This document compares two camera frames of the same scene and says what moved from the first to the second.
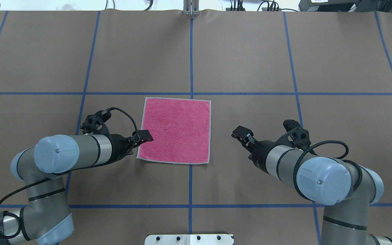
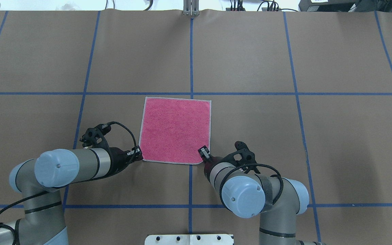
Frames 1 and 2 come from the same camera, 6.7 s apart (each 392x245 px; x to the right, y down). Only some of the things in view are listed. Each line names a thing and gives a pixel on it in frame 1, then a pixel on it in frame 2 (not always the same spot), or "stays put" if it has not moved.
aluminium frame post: (191, 7) stays put
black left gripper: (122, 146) -> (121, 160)
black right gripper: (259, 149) -> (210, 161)
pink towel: (180, 128) stays put
